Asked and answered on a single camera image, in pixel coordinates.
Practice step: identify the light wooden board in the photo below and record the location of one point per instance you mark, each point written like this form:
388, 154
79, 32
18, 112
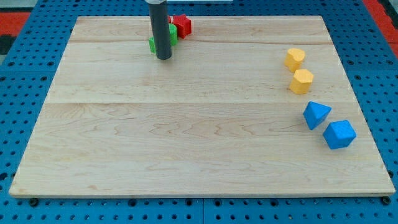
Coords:
216, 120

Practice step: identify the blue cube block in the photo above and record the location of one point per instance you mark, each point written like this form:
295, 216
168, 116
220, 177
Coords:
339, 134

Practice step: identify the green cylinder block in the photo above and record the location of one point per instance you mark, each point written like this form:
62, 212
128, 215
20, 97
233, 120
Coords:
173, 34

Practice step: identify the yellow hexagon block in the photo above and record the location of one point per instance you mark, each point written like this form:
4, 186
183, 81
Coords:
301, 82

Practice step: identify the yellow heart block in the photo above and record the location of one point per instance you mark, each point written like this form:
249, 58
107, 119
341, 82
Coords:
294, 59

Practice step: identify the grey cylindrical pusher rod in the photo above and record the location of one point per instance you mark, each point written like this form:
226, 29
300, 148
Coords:
160, 28

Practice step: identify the red star block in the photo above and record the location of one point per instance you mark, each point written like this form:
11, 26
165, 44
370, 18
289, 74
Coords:
183, 25

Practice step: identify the blue triangle block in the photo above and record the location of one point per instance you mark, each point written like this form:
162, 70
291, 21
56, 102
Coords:
315, 113

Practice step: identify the green block behind rod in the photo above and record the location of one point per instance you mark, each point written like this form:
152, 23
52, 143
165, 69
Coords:
152, 45

